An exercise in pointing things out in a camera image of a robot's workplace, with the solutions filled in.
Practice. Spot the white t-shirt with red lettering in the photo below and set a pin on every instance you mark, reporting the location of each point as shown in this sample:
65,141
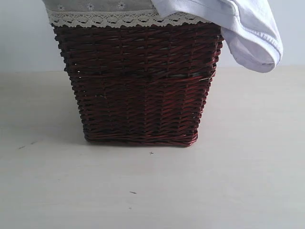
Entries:
247,26

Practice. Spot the dark red wicker basket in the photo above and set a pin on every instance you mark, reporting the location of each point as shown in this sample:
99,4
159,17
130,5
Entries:
141,85

